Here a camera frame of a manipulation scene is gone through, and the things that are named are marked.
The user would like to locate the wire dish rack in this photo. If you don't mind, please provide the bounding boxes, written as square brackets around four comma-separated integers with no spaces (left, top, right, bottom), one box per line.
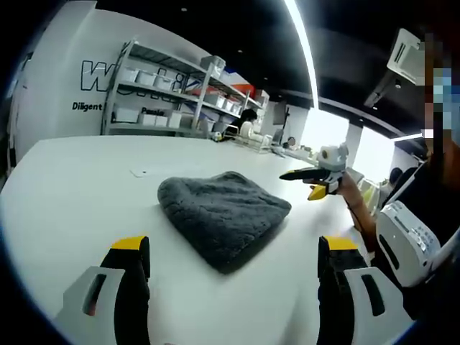
[229,127,274,155]

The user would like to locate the white device strap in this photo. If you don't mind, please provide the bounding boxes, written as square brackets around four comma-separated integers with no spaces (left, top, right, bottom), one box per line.
[429,226,460,274]

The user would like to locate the ceiling air conditioner unit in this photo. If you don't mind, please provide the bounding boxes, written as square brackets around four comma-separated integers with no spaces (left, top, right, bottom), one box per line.
[386,27,431,86]

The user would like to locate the grey towel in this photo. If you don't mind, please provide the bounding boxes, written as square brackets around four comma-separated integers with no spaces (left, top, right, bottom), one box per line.
[157,170,293,275]

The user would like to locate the white chest-worn device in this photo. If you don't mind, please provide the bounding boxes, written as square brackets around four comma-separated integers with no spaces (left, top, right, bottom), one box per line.
[375,200,442,288]

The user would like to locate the long ceiling light strip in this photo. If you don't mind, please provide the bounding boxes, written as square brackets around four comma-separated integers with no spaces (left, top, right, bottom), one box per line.
[283,0,321,111]

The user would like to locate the grey metal shelving rack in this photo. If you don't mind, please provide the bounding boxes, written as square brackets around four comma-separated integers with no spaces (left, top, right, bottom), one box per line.
[100,35,265,139]

